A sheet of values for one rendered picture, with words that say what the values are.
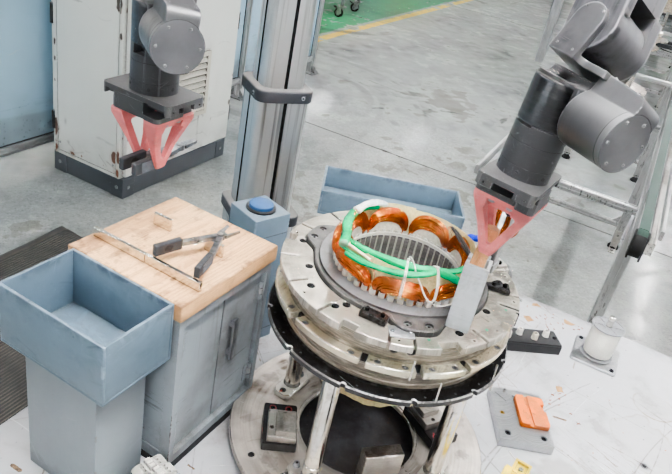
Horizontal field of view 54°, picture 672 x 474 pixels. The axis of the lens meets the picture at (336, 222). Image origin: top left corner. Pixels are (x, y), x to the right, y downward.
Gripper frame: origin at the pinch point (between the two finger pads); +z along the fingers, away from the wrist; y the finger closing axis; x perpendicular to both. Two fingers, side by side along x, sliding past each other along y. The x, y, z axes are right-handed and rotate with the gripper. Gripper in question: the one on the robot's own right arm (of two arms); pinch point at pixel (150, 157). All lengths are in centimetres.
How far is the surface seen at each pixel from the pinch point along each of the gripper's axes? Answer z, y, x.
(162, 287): 11.8, 9.1, -6.9
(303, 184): 124, -97, 226
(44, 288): 15.5, -4.0, -13.0
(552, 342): 39, 51, 60
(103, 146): 100, -157, 143
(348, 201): 13.5, 13.1, 33.8
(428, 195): 14, 22, 50
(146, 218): 12.1, -3.6, 3.8
